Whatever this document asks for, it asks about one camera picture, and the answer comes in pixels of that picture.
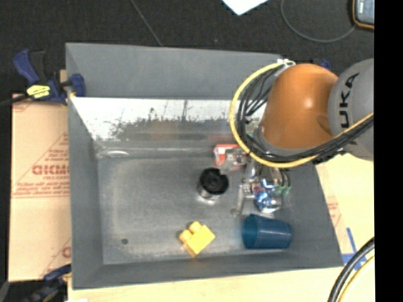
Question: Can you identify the black and silver cylinder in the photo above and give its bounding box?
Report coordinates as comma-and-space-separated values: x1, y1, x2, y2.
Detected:
197, 167, 229, 201

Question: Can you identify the brown cardboard board red print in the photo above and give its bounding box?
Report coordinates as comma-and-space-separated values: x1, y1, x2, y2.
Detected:
8, 94, 355, 282

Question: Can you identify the yellow toy brick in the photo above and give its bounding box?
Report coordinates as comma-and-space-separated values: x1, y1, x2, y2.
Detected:
179, 221, 217, 258

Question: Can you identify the grey metal bin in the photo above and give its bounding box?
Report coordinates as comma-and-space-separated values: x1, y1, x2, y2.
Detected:
64, 42, 344, 289

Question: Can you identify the blue plastic cup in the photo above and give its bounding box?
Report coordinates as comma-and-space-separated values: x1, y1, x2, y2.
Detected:
241, 214, 293, 250

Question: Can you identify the red and white box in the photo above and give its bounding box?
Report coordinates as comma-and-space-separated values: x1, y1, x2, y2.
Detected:
213, 143, 249, 169

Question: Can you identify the blue and silver foil packet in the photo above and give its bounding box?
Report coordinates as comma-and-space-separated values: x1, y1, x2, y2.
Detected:
253, 181, 282, 214

